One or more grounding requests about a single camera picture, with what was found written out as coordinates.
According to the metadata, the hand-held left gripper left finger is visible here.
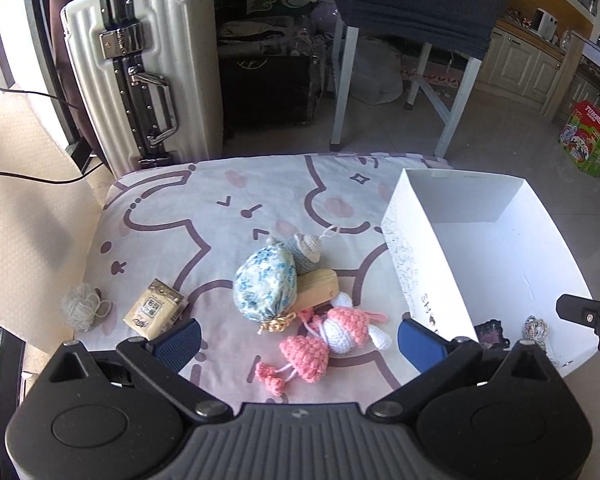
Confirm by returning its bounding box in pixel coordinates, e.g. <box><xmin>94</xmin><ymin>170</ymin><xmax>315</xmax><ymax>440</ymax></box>
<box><xmin>40</xmin><ymin>318</ymin><xmax>233</xmax><ymax>423</ymax></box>

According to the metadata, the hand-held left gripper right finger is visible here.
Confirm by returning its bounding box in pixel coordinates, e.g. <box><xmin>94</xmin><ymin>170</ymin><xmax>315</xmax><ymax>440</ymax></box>
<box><xmin>367</xmin><ymin>316</ymin><xmax>568</xmax><ymax>423</ymax></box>

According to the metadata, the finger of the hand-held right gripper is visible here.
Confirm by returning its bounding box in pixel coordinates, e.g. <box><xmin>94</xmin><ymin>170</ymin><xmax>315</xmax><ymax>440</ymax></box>
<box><xmin>555</xmin><ymin>294</ymin><xmax>600</xmax><ymax>356</ymax></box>

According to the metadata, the white cardboard box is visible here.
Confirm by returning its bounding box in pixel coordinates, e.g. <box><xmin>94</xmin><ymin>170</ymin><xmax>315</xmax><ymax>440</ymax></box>
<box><xmin>380</xmin><ymin>169</ymin><xmax>595</xmax><ymax>378</ymax></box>

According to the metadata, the white yarn ball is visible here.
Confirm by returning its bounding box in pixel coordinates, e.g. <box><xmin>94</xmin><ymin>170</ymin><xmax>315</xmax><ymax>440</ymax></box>
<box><xmin>60</xmin><ymin>282</ymin><xmax>113</xmax><ymax>332</ymax></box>

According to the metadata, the blue floral fabric pouch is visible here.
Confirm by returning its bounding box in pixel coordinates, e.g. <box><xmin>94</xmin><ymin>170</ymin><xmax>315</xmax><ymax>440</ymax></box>
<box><xmin>232</xmin><ymin>237</ymin><xmax>301</xmax><ymax>336</ymax></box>

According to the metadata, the beige tissue packet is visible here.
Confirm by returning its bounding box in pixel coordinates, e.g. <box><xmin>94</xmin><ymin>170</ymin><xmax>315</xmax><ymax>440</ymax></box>
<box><xmin>123</xmin><ymin>277</ymin><xmax>188</xmax><ymax>338</ymax></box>

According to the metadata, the silver beaded ornament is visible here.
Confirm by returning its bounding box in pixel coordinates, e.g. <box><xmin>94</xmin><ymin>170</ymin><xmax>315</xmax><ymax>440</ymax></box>
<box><xmin>522</xmin><ymin>315</ymin><xmax>553</xmax><ymax>356</ymax></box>

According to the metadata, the small black ornament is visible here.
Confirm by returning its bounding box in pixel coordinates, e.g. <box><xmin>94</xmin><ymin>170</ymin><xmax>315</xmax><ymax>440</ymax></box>
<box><xmin>472</xmin><ymin>321</ymin><xmax>511</xmax><ymax>348</ymax></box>

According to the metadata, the pink white crochet doll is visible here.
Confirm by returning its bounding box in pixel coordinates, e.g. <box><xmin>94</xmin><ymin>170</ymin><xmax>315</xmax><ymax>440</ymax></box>
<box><xmin>255</xmin><ymin>292</ymin><xmax>393</xmax><ymax>398</ymax></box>

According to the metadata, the printed cartoon blanket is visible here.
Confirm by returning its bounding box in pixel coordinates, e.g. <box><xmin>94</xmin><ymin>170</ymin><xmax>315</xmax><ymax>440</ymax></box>
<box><xmin>77</xmin><ymin>152</ymin><xmax>456</xmax><ymax>406</ymax></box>

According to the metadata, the light wooden block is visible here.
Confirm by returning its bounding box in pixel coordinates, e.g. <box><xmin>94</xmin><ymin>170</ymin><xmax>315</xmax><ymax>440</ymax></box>
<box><xmin>292</xmin><ymin>269</ymin><xmax>340</xmax><ymax>311</ymax></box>

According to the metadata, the green printed carton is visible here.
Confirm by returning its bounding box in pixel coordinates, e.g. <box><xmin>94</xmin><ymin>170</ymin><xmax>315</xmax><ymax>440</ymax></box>
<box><xmin>559</xmin><ymin>101</ymin><xmax>600</xmax><ymax>178</ymax></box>

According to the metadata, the blue grey crochet doll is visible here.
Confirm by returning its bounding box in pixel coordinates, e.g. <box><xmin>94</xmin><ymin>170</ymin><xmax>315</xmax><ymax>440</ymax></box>
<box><xmin>280</xmin><ymin>225</ymin><xmax>341</xmax><ymax>276</ymax></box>

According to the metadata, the cream kitchen cabinet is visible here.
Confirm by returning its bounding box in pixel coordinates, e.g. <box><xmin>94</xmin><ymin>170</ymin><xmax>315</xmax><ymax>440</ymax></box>
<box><xmin>480</xmin><ymin>17</ymin><xmax>600</xmax><ymax>121</ymax></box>

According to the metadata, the black case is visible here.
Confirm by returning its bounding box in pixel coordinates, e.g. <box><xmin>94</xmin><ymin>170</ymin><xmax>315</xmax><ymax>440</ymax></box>
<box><xmin>217</xmin><ymin>52</ymin><xmax>323</xmax><ymax>146</ymax></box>

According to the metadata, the patterned floor mat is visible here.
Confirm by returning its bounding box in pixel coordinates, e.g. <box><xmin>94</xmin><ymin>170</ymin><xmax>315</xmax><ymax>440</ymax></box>
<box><xmin>400</xmin><ymin>55</ymin><xmax>471</xmax><ymax>96</ymax></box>

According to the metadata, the white countertop appliance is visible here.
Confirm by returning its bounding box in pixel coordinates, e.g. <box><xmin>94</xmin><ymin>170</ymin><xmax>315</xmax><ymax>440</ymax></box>
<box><xmin>530</xmin><ymin>7</ymin><xmax>561</xmax><ymax>41</ymax></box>

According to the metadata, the white ribbed suitcase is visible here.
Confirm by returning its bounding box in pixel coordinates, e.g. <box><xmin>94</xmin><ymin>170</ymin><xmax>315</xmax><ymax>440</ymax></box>
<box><xmin>60</xmin><ymin>0</ymin><xmax>226</xmax><ymax>178</ymax></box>

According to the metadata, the dark knitted table cloth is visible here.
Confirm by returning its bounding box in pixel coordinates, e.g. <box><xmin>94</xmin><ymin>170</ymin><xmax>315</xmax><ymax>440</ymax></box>
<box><xmin>332</xmin><ymin>0</ymin><xmax>516</xmax><ymax>61</ymax></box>

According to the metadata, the green patterned cloth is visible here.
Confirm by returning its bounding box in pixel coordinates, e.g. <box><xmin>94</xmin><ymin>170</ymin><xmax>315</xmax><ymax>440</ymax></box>
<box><xmin>245</xmin><ymin>0</ymin><xmax>331</xmax><ymax>18</ymax></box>

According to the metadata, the black cable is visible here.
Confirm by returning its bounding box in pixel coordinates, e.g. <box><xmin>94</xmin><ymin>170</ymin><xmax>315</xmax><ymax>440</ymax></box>
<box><xmin>0</xmin><ymin>157</ymin><xmax>106</xmax><ymax>184</ymax></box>
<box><xmin>0</xmin><ymin>80</ymin><xmax>83</xmax><ymax>111</ymax></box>

